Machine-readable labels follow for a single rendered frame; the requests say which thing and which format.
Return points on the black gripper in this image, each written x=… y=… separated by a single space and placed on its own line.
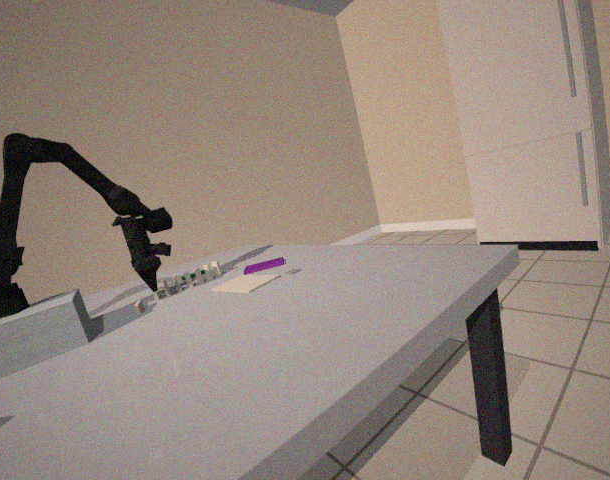
x=144 y=264

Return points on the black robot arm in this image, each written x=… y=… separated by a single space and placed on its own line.
x=19 y=151

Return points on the purple flat bar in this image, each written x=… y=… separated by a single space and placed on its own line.
x=263 y=265

